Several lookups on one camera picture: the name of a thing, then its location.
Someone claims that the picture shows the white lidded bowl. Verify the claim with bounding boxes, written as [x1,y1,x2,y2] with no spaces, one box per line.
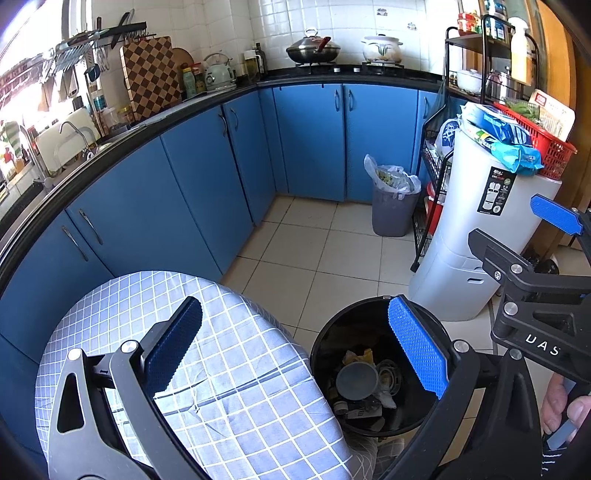
[456,69,483,93]

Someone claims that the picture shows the small curved faucet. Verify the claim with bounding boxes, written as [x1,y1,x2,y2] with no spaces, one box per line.
[58,121,93,158]

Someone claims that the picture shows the black metal shelf rack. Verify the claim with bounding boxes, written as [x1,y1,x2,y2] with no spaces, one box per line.
[411,14,541,273]

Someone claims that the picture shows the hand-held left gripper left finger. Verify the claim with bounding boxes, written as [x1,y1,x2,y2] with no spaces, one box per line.
[47,295,208,480]

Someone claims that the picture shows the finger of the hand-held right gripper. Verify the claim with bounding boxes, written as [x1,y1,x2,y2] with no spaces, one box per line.
[530,194,591,268]
[468,228,536,289]

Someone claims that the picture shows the green vegetables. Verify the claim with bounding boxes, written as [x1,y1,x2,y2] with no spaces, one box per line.
[503,99,541,121]

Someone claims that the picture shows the red white food packet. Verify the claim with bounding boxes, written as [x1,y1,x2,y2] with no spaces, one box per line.
[529,90,575,139]

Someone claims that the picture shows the steel kitchen sink with faucet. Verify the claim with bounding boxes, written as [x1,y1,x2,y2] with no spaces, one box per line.
[34,108,101,177]

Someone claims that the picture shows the pale green kettle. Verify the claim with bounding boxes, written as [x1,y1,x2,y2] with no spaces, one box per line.
[203,53,237,93]

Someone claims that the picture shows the grey waste bin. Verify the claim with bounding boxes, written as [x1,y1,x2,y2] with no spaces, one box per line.
[372,185,419,237]

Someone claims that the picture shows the clear plastic bin liner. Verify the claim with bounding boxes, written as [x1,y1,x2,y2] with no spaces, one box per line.
[364,154,422,199]

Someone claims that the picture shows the steel pot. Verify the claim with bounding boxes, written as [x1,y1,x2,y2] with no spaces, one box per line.
[485,69,511,100]

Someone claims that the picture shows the blue plastic packet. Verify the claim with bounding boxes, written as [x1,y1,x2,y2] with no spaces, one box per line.
[462,102,546,175]

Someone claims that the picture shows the white printed plastic bag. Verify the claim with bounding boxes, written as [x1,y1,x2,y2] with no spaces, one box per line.
[434,117,462,160]

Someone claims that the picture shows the tall steel faucet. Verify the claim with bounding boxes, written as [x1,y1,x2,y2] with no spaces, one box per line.
[18,124,47,185]

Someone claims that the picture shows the black wok with lid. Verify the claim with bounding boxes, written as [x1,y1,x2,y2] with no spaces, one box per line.
[286,28,343,65]

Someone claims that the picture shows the round table checked blue cloth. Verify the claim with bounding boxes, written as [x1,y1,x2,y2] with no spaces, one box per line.
[34,271,356,480]

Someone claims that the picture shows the black round trash bin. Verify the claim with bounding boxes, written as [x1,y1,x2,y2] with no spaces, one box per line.
[308,295,462,437]

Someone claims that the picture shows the checkered wooden cutting board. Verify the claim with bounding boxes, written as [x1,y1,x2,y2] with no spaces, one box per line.
[120,36,183,121]

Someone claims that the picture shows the steel dish rack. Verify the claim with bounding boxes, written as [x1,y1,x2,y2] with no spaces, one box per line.
[0,21,155,93]

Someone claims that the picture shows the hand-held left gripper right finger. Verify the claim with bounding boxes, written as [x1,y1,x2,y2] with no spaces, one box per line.
[379,294,542,480]

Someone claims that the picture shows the white ceramic pot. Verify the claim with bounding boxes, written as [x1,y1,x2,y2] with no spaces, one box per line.
[361,34,404,64]

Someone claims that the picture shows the wooden door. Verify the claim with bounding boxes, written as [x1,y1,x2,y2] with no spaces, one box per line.
[538,0,591,250]

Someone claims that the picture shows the tall white plastic appliance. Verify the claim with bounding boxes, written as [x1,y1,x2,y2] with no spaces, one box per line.
[409,127,563,322]

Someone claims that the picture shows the gas stove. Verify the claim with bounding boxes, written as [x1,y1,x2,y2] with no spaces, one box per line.
[295,62,407,75]

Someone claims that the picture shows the person's checked trousers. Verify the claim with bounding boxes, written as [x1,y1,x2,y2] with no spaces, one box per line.
[344,436,407,480]

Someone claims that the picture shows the black kitchen countertop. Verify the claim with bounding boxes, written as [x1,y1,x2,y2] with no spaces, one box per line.
[0,65,467,287]

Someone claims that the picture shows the white spray bottle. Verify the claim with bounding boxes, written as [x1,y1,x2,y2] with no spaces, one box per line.
[508,17,534,86]

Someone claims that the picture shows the blue kitchen base cabinets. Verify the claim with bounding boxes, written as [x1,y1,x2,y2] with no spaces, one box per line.
[0,83,446,462]

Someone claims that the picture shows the red plastic basket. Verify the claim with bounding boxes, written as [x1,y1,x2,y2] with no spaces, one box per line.
[493,100,578,180]

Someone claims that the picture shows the blue paper cup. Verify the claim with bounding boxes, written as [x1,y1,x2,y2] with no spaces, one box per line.
[335,361,380,401]

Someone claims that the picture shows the person's right hand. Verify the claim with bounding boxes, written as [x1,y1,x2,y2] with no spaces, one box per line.
[541,373,591,437]

